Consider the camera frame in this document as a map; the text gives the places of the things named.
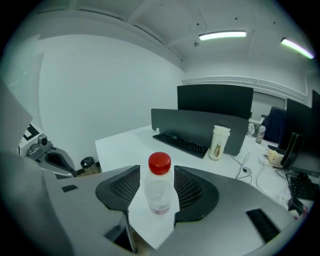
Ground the white lidded tumbler cup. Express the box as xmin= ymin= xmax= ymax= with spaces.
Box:
xmin=208 ymin=125 xmax=231 ymax=161

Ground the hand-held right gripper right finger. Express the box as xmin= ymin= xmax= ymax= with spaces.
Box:
xmin=154 ymin=165 xmax=296 ymax=256

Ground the white table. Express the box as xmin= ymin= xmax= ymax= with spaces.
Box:
xmin=94 ymin=124 xmax=316 ymax=251

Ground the plastic bottle with red cap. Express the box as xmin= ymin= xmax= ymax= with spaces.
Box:
xmin=143 ymin=151 xmax=180 ymax=215

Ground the thin black desk cable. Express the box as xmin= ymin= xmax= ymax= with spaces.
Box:
xmin=231 ymin=152 xmax=253 ymax=181

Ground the white coiled desk cable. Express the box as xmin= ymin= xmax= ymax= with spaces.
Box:
xmin=255 ymin=164 xmax=291 ymax=201

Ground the black computer monitor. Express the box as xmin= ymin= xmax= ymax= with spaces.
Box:
xmin=150 ymin=108 xmax=250 ymax=156

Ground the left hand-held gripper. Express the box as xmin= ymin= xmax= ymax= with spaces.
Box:
xmin=18 ymin=122 xmax=77 ymax=180

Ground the steel trash can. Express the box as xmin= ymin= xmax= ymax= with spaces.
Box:
xmin=80 ymin=156 xmax=96 ymax=176

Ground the beige tissue pack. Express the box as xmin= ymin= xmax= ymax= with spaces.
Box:
xmin=266 ymin=148 xmax=285 ymax=167

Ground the small white bottle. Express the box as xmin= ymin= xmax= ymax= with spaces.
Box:
xmin=255 ymin=124 xmax=266 ymax=145

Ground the dark blue office chair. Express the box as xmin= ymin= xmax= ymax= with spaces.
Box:
xmin=262 ymin=106 xmax=287 ymax=143

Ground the ceiling tube light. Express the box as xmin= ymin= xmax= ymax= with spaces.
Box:
xmin=198 ymin=30 xmax=247 ymax=41
xmin=280 ymin=36 xmax=315 ymax=60

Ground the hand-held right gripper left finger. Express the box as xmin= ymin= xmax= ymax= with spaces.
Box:
xmin=43 ymin=164 xmax=141 ymax=256

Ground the black keyboard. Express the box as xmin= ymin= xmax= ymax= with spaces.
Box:
xmin=152 ymin=132 xmax=209 ymax=160
xmin=287 ymin=173 xmax=316 ymax=201

